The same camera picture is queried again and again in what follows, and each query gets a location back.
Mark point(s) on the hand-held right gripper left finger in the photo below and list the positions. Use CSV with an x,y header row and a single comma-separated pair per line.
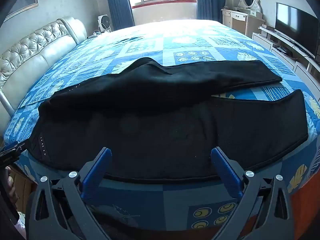
x,y
98,170

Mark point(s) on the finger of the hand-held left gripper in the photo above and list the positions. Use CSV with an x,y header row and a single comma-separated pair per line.
x,y
11,151

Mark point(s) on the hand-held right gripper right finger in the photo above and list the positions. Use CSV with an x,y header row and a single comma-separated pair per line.
x,y
225,170

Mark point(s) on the black pants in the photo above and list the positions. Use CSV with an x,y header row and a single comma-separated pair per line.
x,y
150,130

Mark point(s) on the person's left hand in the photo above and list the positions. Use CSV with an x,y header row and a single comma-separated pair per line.
x,y
12,187

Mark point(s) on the beige tufted leather headboard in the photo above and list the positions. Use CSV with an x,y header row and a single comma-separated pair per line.
x,y
37,50

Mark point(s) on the blue patterned bedsheet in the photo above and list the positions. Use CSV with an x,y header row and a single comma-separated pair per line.
x,y
190,42

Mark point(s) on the small black set-top box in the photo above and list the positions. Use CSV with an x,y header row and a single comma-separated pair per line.
x,y
282,49

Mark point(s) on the white television stand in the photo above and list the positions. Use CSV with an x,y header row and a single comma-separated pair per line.
x,y
265,41

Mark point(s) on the white fan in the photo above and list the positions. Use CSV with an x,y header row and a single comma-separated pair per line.
x,y
104,23

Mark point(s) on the white dressing table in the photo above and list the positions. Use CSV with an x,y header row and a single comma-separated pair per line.
x,y
240,17

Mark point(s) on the black flat television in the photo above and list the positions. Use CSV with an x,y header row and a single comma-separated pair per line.
x,y
295,25

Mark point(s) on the blue curtain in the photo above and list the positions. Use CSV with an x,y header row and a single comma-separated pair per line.
x,y
208,0
117,2

